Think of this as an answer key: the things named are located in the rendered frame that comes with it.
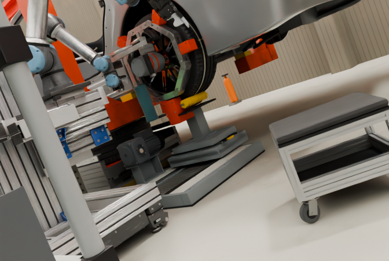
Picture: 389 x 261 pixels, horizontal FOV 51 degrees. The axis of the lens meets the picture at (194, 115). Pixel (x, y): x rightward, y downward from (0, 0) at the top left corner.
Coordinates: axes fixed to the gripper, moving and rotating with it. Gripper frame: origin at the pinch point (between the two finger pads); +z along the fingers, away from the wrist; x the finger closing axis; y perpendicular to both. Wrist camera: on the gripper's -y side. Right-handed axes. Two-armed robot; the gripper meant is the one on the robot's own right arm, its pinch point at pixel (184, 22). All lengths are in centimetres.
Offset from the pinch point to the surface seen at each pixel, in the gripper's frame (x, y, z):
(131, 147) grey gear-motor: -56, 75, 66
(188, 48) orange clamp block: -50, 2, 36
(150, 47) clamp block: -56, 19, 21
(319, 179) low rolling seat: 91, 8, 37
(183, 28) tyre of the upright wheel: -64, -5, 30
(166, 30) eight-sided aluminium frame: -66, 4, 24
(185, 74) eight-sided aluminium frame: -56, 14, 52
